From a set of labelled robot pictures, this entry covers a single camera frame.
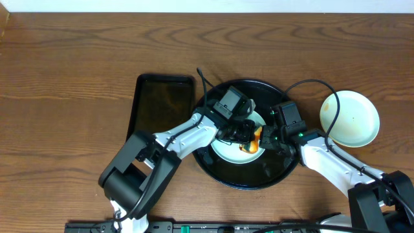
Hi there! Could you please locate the orange green scrubbing sponge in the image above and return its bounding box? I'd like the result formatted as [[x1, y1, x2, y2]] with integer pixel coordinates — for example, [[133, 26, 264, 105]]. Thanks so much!
[[239, 126, 263, 154]]

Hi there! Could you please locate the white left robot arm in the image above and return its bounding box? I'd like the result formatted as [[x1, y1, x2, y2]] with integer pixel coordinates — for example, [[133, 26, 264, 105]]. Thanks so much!
[[98, 107, 254, 232]]

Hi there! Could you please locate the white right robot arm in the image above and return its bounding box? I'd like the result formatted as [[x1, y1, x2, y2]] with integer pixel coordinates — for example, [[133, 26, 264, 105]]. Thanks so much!
[[259, 126, 413, 232]]

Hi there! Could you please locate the black round tray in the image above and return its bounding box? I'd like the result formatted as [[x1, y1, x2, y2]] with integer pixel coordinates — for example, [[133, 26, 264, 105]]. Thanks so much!
[[193, 79, 298, 190]]

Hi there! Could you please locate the black rectangular tray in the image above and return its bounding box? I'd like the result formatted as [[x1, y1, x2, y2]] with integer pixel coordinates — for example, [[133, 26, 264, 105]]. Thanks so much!
[[127, 73, 195, 137]]

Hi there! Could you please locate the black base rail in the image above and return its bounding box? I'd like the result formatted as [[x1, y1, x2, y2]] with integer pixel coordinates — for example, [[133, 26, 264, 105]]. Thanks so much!
[[64, 221, 362, 233]]

